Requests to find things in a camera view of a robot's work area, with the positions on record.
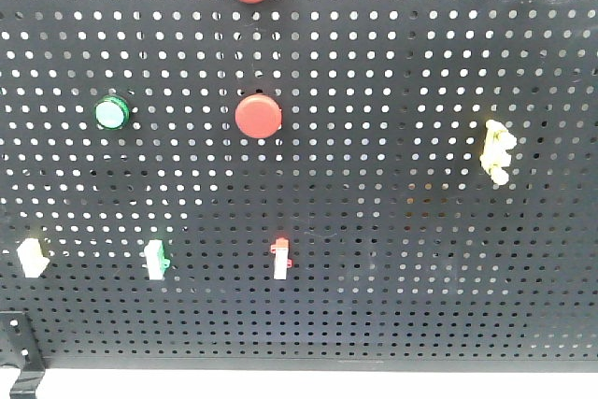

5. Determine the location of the lower red mushroom button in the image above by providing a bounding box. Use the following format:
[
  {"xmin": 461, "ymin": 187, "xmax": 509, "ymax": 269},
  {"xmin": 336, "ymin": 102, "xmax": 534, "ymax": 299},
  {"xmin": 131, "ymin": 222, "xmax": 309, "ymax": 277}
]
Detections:
[{"xmin": 235, "ymin": 93, "xmax": 282, "ymax": 138}]

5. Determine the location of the black perforated pegboard panel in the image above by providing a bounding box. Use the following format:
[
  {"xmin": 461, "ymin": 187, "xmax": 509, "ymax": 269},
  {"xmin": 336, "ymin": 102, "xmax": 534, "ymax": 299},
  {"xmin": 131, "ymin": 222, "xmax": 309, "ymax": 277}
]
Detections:
[{"xmin": 1, "ymin": 0, "xmax": 597, "ymax": 372}]

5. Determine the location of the green round push button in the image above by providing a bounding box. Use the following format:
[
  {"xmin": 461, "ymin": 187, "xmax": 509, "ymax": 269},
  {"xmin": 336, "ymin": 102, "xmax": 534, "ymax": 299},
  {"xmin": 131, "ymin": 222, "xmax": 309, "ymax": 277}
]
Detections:
[{"xmin": 93, "ymin": 95, "xmax": 131, "ymax": 130}]

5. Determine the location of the white standing desk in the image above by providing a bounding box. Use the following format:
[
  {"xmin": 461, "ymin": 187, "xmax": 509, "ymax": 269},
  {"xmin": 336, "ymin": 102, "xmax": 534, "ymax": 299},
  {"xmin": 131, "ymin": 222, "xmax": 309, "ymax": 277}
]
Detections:
[{"xmin": 0, "ymin": 367, "xmax": 598, "ymax": 399}]

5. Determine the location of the left black mounting clamp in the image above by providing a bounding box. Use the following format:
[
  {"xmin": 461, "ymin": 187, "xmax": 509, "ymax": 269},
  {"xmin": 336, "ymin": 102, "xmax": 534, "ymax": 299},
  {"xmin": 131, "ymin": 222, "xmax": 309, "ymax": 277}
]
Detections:
[{"xmin": 1, "ymin": 311, "xmax": 46, "ymax": 399}]

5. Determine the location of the red white rocker switch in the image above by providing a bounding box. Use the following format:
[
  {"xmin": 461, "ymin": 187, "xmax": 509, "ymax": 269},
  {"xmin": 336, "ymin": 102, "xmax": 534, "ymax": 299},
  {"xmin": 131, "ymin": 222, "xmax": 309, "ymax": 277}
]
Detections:
[{"xmin": 270, "ymin": 237, "xmax": 292, "ymax": 280}]

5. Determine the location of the green white rocker switch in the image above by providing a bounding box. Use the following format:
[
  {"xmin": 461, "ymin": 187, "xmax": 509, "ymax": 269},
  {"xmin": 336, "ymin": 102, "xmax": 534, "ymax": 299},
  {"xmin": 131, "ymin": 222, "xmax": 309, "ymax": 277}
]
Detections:
[{"xmin": 143, "ymin": 239, "xmax": 170, "ymax": 280}]

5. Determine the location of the yellow toggle switch block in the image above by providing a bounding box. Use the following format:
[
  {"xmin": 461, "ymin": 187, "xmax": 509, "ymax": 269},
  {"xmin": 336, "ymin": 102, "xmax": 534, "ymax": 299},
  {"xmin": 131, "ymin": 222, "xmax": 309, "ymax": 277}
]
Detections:
[{"xmin": 479, "ymin": 120, "xmax": 517, "ymax": 186}]

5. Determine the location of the yellow white rocker switch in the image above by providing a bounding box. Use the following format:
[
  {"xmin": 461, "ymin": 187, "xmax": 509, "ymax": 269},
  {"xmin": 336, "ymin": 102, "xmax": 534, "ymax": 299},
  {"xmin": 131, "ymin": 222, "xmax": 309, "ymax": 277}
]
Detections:
[{"xmin": 17, "ymin": 238, "xmax": 50, "ymax": 278}]

